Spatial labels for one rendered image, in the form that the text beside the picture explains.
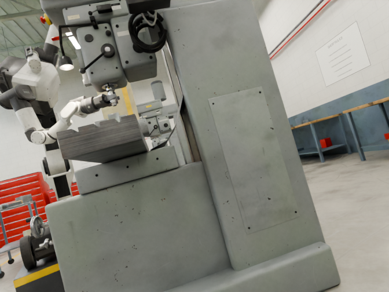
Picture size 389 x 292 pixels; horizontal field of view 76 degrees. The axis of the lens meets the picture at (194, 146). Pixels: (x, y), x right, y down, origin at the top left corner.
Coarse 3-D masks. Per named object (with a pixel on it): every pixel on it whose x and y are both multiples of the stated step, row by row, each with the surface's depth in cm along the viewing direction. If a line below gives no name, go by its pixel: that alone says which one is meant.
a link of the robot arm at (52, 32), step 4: (52, 24) 169; (52, 28) 170; (48, 32) 170; (52, 32) 170; (56, 32) 170; (48, 36) 170; (52, 36) 170; (48, 40) 170; (52, 44) 170; (56, 44) 172
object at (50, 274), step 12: (36, 264) 161; (48, 264) 153; (24, 276) 142; (36, 276) 144; (48, 276) 147; (60, 276) 149; (24, 288) 141; (36, 288) 143; (48, 288) 146; (60, 288) 148
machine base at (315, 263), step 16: (288, 256) 121; (304, 256) 119; (320, 256) 120; (224, 272) 123; (240, 272) 119; (256, 272) 116; (272, 272) 116; (288, 272) 117; (304, 272) 118; (320, 272) 119; (336, 272) 120; (176, 288) 121; (192, 288) 117; (208, 288) 113; (224, 288) 112; (240, 288) 113; (256, 288) 114; (272, 288) 115; (288, 288) 116; (304, 288) 117; (320, 288) 118
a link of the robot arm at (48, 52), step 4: (48, 44) 170; (40, 48) 170; (44, 48) 170; (48, 48) 170; (52, 48) 171; (56, 48) 173; (40, 52) 168; (44, 52) 170; (48, 52) 170; (52, 52) 171; (56, 52) 174; (40, 56) 169; (44, 56) 169; (48, 56) 170; (52, 56) 171; (44, 60) 171; (48, 60) 171; (52, 60) 171
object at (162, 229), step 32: (96, 192) 121; (128, 192) 123; (160, 192) 125; (192, 192) 128; (64, 224) 117; (96, 224) 119; (128, 224) 122; (160, 224) 124; (192, 224) 126; (64, 256) 116; (96, 256) 118; (128, 256) 120; (160, 256) 122; (192, 256) 125; (224, 256) 127; (64, 288) 115; (96, 288) 117; (128, 288) 119; (160, 288) 121
